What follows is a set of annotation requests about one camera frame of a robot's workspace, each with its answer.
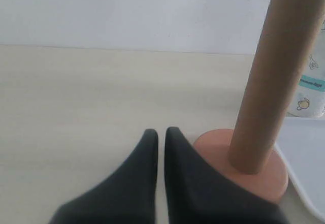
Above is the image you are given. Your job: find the wooden paper towel holder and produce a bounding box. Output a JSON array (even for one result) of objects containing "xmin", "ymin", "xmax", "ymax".
[{"xmin": 193, "ymin": 129, "xmax": 288, "ymax": 204}]

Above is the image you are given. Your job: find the brown cardboard tube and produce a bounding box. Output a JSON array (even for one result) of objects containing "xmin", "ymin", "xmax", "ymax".
[{"xmin": 229, "ymin": 0, "xmax": 324, "ymax": 174}]

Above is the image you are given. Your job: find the white patterned paper towel roll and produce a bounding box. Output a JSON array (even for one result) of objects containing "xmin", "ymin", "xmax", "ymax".
[{"xmin": 288, "ymin": 23, "xmax": 324, "ymax": 118}]

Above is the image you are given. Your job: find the white rectangular tray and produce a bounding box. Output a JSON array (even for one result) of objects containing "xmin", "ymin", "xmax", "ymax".
[{"xmin": 275, "ymin": 117, "xmax": 324, "ymax": 221}]

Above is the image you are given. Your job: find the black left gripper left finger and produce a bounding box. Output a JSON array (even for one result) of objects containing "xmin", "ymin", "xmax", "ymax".
[{"xmin": 50, "ymin": 129, "xmax": 158, "ymax": 223}]

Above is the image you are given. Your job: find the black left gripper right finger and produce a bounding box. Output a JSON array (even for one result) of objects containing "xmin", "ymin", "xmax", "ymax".
[{"xmin": 164, "ymin": 127, "xmax": 288, "ymax": 224}]

